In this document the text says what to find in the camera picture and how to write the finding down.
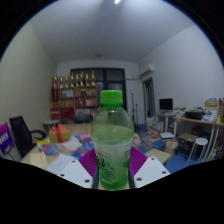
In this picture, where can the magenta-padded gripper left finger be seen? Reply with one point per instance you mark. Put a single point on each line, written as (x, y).
(75, 171)

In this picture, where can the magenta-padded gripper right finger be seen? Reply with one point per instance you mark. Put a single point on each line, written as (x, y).
(151, 170)

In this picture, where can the green tea drink bottle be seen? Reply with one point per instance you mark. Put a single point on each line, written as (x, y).
(112, 140)

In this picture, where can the light wooden chair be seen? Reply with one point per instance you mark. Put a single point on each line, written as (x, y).
(158, 156)

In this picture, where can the white booklet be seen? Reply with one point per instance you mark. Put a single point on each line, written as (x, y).
(61, 163)

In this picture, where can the pink flower bouquet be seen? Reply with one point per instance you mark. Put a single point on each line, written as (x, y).
(137, 140)

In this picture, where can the pink box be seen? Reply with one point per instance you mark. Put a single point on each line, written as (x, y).
(85, 138)

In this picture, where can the pile of books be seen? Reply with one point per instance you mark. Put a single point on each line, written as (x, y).
(156, 133)

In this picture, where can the beige notebook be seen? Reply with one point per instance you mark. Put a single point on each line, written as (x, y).
(39, 160)

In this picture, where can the yellow gift box red ribbon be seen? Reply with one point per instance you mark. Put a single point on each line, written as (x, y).
(59, 133)

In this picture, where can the low wooden stool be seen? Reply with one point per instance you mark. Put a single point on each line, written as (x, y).
(188, 137)

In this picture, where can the small round table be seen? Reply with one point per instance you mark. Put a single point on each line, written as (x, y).
(50, 122)

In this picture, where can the white round stool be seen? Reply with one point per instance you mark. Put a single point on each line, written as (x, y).
(200, 141)

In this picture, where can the black office chair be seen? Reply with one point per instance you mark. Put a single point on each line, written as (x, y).
(21, 136)

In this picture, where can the computer monitor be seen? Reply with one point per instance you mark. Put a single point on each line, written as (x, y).
(166, 104)

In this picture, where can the wooden side desk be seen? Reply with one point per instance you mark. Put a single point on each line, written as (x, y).
(200, 121)

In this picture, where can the wooden shelf unit with trophies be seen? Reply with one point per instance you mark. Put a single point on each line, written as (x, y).
(73, 100)

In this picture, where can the purple sign board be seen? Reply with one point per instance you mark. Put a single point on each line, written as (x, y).
(5, 138)

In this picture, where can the dark framed window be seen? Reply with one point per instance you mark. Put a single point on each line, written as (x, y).
(110, 80)

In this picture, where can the white air conditioner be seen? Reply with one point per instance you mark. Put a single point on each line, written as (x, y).
(146, 70)

